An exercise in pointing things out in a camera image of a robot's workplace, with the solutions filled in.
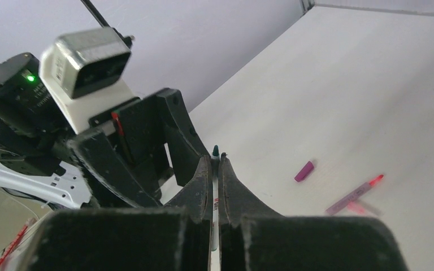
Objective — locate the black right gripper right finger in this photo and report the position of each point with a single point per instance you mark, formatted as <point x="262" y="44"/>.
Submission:
<point x="253" y="236"/>

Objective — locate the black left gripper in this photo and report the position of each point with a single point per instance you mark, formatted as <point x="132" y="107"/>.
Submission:
<point x="124" y="168"/>

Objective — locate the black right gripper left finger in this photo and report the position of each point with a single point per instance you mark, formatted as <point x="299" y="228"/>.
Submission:
<point x="176" y="236"/>

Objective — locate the white marker pen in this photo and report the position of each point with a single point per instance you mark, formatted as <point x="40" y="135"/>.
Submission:
<point x="215" y="160"/>

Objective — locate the magenta pen cap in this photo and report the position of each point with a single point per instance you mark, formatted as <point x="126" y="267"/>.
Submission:
<point x="305" y="171"/>

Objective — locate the pink highlighter pen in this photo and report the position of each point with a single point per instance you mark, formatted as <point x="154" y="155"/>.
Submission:
<point x="353" y="196"/>

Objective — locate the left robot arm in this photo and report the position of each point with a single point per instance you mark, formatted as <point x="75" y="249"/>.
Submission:
<point x="34" y="139"/>

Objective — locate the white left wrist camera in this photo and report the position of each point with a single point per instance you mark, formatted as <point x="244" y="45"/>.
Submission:
<point x="83" y="73"/>

